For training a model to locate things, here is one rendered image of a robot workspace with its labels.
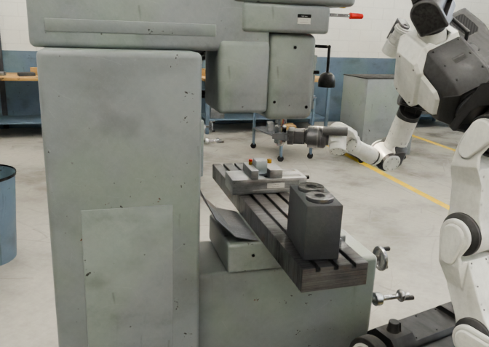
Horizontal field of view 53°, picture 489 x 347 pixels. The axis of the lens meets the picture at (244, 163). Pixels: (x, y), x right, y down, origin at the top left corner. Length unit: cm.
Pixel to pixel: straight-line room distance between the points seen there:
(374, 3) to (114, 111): 836
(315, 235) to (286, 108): 53
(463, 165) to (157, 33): 108
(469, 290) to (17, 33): 752
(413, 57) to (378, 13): 802
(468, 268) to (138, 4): 138
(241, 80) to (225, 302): 87
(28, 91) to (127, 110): 686
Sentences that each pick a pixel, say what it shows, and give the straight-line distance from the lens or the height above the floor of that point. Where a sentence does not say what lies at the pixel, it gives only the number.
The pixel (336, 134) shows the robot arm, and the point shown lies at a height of 126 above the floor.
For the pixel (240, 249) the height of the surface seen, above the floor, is 83.
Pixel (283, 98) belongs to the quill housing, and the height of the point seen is 139.
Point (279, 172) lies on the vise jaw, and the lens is 219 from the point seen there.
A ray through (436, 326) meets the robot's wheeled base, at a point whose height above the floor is 59.
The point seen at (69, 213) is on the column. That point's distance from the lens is 168.
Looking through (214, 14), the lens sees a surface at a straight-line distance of 174.
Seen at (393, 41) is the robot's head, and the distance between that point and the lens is 192.
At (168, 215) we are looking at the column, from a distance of 170.
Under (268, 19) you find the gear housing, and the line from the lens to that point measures 178.
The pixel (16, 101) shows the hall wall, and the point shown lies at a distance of 847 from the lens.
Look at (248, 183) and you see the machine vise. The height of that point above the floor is 98.
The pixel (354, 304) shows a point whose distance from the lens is 224.
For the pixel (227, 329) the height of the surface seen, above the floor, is 48.
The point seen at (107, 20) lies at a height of 165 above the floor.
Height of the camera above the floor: 164
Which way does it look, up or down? 15 degrees down
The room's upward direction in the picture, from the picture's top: 2 degrees clockwise
